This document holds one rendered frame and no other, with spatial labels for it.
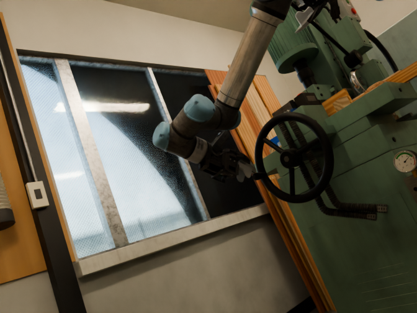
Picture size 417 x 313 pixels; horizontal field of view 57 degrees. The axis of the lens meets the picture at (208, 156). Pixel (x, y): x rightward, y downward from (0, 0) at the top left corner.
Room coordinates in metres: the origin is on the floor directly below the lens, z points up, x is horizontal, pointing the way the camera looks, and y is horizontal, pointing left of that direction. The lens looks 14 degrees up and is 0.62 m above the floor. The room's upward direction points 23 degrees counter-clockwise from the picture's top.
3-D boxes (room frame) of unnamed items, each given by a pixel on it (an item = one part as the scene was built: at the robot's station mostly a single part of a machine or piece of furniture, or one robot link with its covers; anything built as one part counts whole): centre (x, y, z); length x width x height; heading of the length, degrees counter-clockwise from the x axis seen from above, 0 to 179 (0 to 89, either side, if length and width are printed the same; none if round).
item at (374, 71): (1.45, -0.72, 1.02); 0.09 x 0.07 x 0.12; 45
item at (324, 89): (1.44, -0.50, 1.03); 0.14 x 0.07 x 0.09; 135
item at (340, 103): (1.24, -0.48, 0.92); 0.04 x 0.03 x 0.04; 23
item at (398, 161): (1.10, -0.51, 0.65); 0.06 x 0.04 x 0.08; 45
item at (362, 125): (1.39, -0.44, 0.82); 0.40 x 0.21 x 0.04; 45
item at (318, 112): (1.30, -0.34, 0.91); 0.15 x 0.14 x 0.09; 45
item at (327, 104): (1.35, -0.46, 0.94); 0.21 x 0.01 x 0.08; 45
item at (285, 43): (1.43, -0.48, 1.35); 0.18 x 0.18 x 0.31
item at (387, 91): (1.36, -0.40, 0.87); 0.61 x 0.30 x 0.06; 45
